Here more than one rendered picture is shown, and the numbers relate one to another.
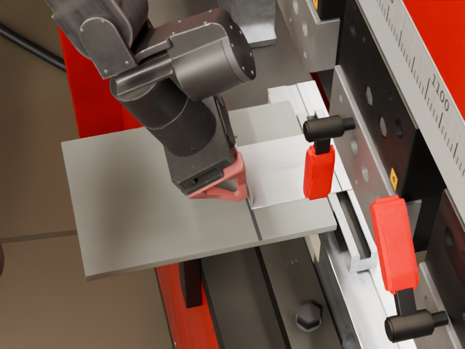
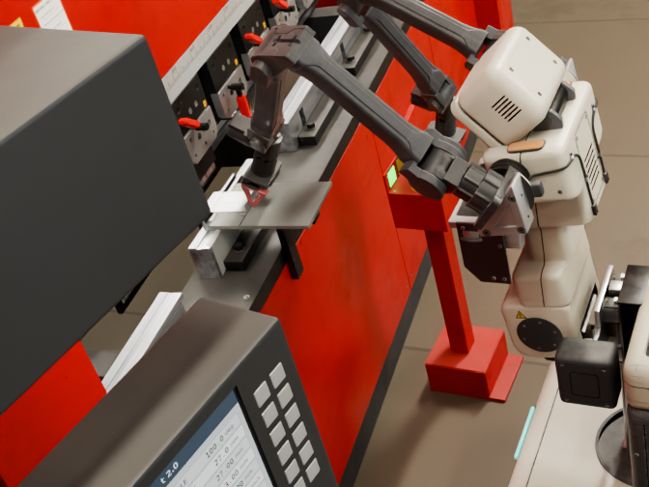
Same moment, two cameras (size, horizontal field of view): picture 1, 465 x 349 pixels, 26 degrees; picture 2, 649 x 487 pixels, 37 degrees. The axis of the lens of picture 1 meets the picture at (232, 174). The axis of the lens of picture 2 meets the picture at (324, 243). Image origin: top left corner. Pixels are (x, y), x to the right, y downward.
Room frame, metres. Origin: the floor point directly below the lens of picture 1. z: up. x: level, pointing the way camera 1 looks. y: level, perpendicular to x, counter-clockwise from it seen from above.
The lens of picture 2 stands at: (2.11, 1.47, 2.26)
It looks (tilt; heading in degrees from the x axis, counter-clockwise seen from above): 35 degrees down; 222
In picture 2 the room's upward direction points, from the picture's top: 17 degrees counter-clockwise
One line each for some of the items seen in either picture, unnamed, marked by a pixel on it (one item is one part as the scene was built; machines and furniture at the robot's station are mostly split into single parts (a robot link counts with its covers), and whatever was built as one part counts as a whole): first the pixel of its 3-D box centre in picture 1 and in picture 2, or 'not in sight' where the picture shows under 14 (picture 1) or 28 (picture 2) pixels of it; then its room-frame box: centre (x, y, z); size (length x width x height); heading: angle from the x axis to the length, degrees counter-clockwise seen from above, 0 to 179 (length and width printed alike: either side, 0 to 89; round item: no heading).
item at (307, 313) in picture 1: (308, 316); not in sight; (0.54, -0.08, 0.91); 0.03 x 0.03 x 0.02
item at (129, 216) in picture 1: (194, 184); (270, 205); (0.66, 0.04, 1.00); 0.26 x 0.18 x 0.01; 104
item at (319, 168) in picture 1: (326, 158); (239, 100); (0.53, -0.08, 1.20); 0.04 x 0.02 x 0.10; 104
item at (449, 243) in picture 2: not in sight; (449, 280); (0.18, 0.18, 0.39); 0.06 x 0.06 x 0.54; 6
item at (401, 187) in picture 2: not in sight; (428, 183); (0.18, 0.18, 0.75); 0.20 x 0.16 x 0.18; 6
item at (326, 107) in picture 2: not in sight; (323, 113); (0.09, -0.19, 0.89); 0.30 x 0.05 x 0.03; 14
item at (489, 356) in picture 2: not in sight; (474, 360); (0.17, 0.21, 0.06); 0.25 x 0.20 x 0.12; 96
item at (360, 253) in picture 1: (335, 186); (223, 201); (0.66, -0.11, 0.98); 0.20 x 0.03 x 0.03; 14
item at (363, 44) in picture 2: not in sight; (360, 49); (-0.30, -0.29, 0.89); 0.30 x 0.05 x 0.03; 14
